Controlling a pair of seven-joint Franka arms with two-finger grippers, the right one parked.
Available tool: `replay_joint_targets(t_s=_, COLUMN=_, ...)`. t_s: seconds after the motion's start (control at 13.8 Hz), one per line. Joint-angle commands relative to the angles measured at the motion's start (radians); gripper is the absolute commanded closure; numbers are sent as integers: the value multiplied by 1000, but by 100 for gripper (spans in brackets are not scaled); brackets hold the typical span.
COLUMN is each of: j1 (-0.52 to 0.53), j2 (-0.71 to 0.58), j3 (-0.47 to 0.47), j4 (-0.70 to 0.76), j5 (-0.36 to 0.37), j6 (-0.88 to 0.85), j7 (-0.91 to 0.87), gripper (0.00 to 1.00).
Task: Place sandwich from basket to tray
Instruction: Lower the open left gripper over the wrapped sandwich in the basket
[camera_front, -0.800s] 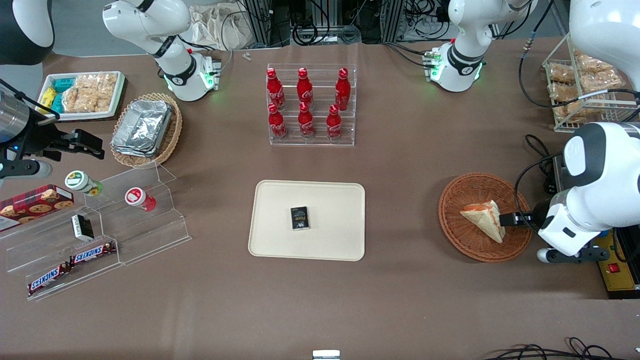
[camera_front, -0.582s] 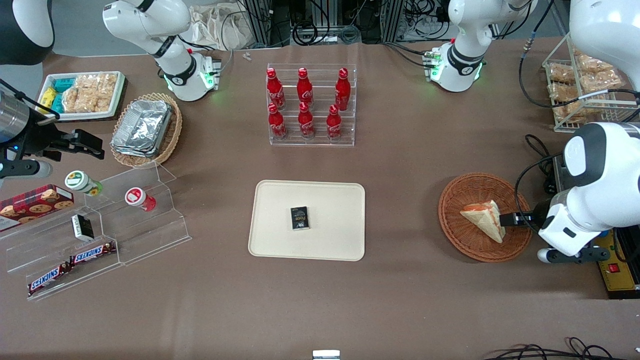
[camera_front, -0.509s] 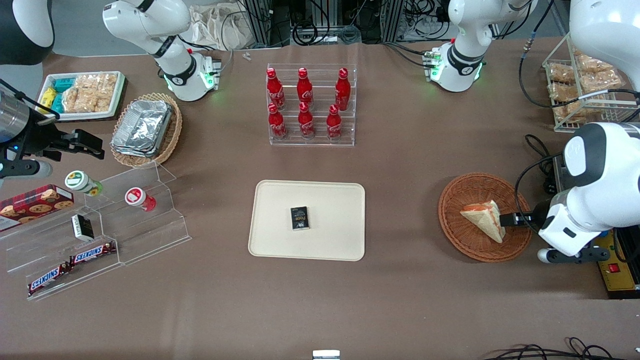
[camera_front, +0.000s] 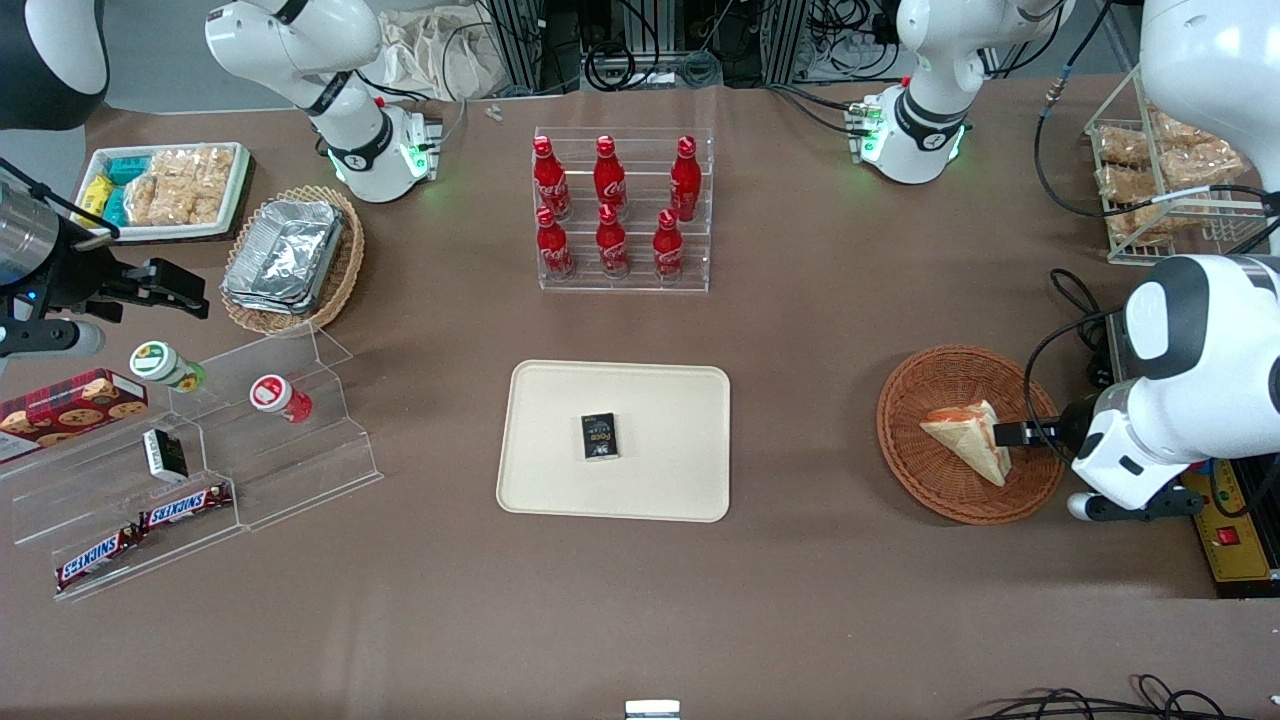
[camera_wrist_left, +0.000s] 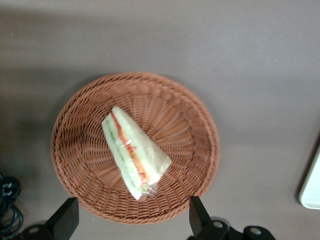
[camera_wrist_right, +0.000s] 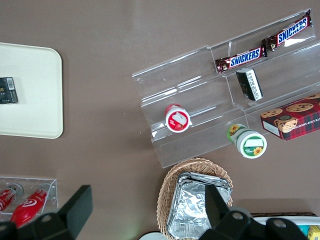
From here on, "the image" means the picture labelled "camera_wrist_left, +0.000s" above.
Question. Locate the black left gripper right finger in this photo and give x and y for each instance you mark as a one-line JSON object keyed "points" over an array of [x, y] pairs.
{"points": [[200, 222]]}

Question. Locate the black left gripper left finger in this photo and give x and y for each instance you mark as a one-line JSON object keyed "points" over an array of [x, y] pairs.
{"points": [[65, 220]]}

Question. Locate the triangular sandwich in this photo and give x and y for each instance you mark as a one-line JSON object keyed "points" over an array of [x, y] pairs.
{"points": [[135, 150]]}

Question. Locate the brown round wicker basket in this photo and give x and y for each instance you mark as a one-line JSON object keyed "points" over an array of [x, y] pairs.
{"points": [[175, 125]]}

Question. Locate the beige plastic serving tray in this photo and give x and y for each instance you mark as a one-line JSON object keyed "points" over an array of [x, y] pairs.
{"points": [[312, 187]]}

